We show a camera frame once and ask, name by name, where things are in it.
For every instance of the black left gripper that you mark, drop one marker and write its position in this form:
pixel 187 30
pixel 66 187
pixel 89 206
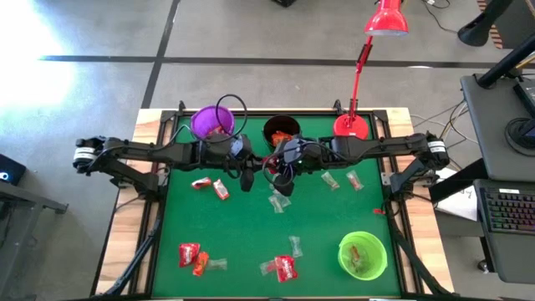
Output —
pixel 221 152

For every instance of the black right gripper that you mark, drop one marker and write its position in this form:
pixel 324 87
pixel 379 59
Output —
pixel 315 156

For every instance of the clear-wrapped green jelly candy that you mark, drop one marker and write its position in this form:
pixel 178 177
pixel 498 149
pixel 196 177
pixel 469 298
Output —
pixel 330 180
pixel 278 203

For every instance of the orange white-backed candy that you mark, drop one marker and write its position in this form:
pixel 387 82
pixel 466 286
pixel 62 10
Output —
pixel 220 189

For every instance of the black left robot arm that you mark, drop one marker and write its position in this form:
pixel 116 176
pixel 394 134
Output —
pixel 146 148

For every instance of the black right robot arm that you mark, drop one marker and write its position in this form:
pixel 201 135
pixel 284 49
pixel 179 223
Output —
pixel 384 145

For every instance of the black plastic bucket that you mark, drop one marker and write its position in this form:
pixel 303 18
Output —
pixel 267 129

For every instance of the purple face-printed plastic bucket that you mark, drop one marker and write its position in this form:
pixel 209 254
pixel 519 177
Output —
pixel 205 121

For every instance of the red desk lamp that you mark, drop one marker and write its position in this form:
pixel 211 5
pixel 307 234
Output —
pixel 351 127

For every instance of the small red tape piece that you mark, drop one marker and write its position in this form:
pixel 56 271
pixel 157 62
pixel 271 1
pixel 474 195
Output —
pixel 378 211

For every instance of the lime green plastic bowl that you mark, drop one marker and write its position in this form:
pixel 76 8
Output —
pixel 376 267

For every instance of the white paper sheet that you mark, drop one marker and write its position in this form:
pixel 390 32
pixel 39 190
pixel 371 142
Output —
pixel 460 202

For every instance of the grey side desk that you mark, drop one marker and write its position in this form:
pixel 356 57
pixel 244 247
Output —
pixel 489 125

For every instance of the black metal bench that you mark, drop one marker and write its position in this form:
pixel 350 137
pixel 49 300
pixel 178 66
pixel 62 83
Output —
pixel 25 200

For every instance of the black backlit keyboard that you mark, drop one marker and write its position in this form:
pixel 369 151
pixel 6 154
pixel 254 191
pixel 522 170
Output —
pixel 507 211

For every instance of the black box with light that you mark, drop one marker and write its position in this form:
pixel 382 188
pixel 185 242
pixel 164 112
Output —
pixel 10 171

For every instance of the round black monitor base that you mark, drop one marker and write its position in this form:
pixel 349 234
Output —
pixel 520 133

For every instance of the grey keyboard desk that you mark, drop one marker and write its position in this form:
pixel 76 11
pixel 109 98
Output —
pixel 514 259

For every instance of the black stand foot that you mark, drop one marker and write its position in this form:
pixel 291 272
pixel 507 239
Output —
pixel 476 31

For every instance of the black stand pole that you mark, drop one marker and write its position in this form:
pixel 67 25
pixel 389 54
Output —
pixel 501 67

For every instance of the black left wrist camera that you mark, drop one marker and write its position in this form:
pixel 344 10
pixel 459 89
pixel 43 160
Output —
pixel 240 146

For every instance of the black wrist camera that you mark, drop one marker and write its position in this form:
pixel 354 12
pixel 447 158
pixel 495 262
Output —
pixel 292 149
pixel 240 146

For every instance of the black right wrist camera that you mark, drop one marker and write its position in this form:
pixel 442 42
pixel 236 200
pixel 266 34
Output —
pixel 292 149

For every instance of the silver metal mounting bracket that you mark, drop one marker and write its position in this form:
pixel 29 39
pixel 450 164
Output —
pixel 386 180

